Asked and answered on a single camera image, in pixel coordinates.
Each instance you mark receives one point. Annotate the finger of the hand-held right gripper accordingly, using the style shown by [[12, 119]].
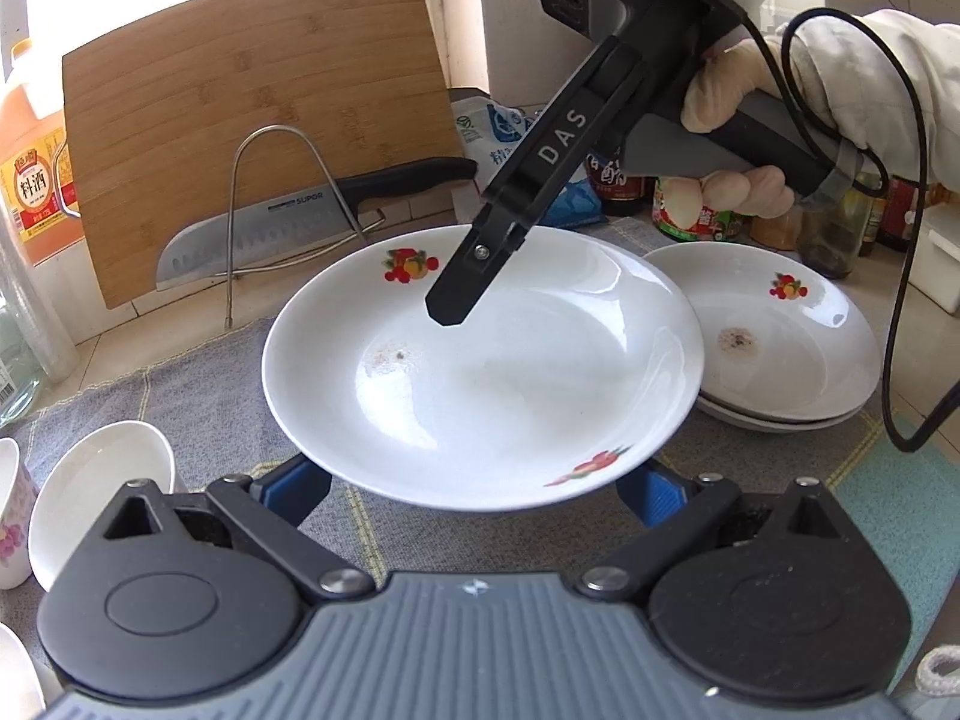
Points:
[[465, 281]]

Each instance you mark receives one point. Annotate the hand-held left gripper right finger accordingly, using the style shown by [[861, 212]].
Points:
[[656, 495]]

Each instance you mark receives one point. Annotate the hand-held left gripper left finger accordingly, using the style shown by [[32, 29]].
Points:
[[292, 487]]

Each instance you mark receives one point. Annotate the white pink-flower bowl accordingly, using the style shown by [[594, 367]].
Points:
[[15, 532], [105, 495]]

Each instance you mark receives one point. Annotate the white fruit-print plate with stain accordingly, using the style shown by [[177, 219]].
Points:
[[787, 360]]

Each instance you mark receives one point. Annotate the person's right hand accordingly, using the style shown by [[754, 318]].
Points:
[[727, 82]]

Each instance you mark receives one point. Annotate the grey and teal towel mat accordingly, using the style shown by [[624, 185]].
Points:
[[225, 390]]

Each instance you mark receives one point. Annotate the white and blue salt bag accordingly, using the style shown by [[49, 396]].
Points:
[[487, 127]]

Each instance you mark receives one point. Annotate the dark vinegar bottle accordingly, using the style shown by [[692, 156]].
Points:
[[611, 187]]

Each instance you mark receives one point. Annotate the green-lid sauce jar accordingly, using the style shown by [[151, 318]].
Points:
[[675, 217]]

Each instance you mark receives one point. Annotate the yellow-lid spice jar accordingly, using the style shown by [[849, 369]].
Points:
[[776, 232]]

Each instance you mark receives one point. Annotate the clear glass bottle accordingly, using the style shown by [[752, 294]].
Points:
[[829, 240]]

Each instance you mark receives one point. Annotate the bamboo cutting board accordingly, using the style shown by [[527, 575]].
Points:
[[225, 75]]

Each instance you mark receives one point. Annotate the red sauce bottle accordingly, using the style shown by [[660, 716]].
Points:
[[900, 217]]

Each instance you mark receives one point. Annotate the white container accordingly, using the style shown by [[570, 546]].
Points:
[[941, 255]]

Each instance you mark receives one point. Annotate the orange cooking wine bottle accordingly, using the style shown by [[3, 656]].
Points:
[[37, 180]]

